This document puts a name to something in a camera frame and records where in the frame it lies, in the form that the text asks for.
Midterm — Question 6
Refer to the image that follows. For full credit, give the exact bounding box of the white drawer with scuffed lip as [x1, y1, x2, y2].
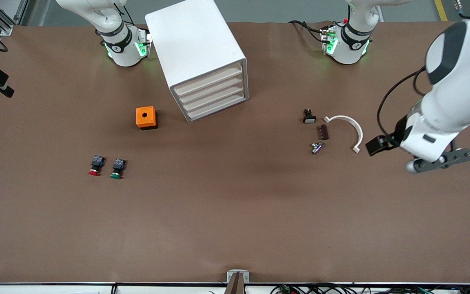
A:
[174, 64, 244, 98]

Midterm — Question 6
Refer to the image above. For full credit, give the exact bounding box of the red push button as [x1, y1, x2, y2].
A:
[88, 155, 106, 176]

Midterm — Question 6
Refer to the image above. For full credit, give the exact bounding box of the green push button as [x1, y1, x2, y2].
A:
[110, 158, 126, 179]

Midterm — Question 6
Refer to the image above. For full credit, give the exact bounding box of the white plastic drawer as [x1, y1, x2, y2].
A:
[186, 90, 247, 120]
[182, 82, 246, 112]
[178, 73, 245, 105]

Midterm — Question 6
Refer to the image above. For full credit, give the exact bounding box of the white drawer cabinet housing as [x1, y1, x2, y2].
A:
[145, 0, 249, 123]

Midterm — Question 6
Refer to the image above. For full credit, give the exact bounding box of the orange box with hole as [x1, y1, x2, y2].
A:
[136, 106, 158, 130]

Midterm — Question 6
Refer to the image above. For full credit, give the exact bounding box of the white curved plastic bracket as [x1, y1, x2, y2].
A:
[324, 115, 364, 154]

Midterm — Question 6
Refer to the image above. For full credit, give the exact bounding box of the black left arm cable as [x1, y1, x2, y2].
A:
[377, 67, 428, 138]

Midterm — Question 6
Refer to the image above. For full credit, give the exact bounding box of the thin black base cable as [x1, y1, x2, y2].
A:
[288, 20, 327, 43]
[114, 3, 136, 26]

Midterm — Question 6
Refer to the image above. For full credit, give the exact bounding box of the tangled cable bundle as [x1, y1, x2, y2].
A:
[271, 283, 470, 294]

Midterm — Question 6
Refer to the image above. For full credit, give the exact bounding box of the grey camera mount plate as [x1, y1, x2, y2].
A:
[224, 269, 250, 294]

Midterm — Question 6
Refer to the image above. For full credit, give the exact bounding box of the white table edge rail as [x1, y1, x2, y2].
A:
[0, 282, 470, 294]

